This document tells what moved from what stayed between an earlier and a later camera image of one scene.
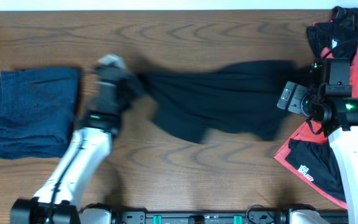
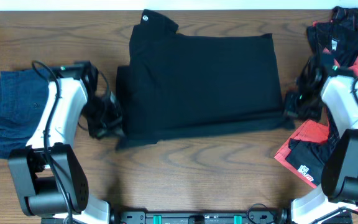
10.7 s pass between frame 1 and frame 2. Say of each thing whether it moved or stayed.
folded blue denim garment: stayed
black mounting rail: stayed
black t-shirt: moved
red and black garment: stayed
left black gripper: moved
